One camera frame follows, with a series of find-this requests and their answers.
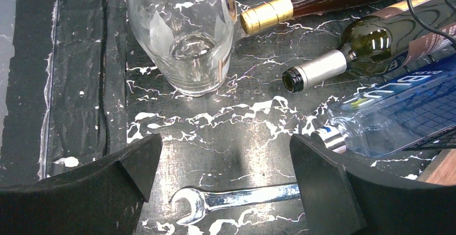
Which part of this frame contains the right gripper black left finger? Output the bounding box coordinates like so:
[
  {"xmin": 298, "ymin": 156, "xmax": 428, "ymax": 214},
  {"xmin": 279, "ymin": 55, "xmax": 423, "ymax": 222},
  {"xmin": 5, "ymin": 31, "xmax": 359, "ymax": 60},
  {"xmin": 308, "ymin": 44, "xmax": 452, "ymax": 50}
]
[{"xmin": 1, "ymin": 134, "xmax": 162, "ymax": 234}]

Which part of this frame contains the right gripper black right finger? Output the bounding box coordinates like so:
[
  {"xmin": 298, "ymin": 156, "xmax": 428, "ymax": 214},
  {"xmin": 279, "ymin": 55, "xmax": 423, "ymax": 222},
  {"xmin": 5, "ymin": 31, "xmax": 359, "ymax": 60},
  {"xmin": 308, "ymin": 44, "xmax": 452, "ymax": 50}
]
[{"xmin": 289, "ymin": 135, "xmax": 455, "ymax": 234}]

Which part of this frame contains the clear bottle brown neck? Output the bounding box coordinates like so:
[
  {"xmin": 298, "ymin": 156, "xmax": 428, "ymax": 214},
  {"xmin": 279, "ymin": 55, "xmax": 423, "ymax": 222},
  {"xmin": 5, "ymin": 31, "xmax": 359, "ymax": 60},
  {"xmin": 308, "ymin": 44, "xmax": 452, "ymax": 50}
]
[{"xmin": 127, "ymin": 0, "xmax": 237, "ymax": 97}]

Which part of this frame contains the blue label clear bottle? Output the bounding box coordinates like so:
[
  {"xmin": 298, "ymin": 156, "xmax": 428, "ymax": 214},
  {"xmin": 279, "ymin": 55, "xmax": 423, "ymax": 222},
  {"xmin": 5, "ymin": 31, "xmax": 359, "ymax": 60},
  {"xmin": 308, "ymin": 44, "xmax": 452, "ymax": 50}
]
[{"xmin": 310, "ymin": 55, "xmax": 455, "ymax": 158}]

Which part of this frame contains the dark bottle silver cap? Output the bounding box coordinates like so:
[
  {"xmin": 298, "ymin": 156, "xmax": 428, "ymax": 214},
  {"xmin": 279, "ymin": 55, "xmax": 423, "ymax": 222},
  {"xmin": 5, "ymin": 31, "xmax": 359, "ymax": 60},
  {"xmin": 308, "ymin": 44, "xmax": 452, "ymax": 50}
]
[{"xmin": 282, "ymin": 1, "xmax": 451, "ymax": 92}]

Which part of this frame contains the silver combination wrench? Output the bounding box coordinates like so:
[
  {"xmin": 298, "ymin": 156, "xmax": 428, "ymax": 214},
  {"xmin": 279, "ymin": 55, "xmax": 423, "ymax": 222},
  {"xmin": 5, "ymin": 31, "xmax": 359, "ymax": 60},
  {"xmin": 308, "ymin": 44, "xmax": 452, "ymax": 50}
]
[{"xmin": 169, "ymin": 183, "xmax": 300, "ymax": 225}]

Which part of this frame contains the brown wooden board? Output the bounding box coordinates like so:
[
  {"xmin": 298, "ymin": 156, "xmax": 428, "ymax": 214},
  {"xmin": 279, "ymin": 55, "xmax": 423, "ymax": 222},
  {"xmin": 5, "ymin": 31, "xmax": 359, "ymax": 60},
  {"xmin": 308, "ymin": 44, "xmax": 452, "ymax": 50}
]
[{"xmin": 416, "ymin": 149, "xmax": 455, "ymax": 186}]

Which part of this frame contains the black wire wine rack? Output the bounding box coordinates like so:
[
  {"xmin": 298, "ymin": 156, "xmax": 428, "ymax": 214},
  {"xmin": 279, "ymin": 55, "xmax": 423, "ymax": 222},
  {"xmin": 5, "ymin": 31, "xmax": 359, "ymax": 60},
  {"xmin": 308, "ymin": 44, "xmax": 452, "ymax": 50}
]
[{"xmin": 404, "ymin": 0, "xmax": 456, "ymax": 152}]

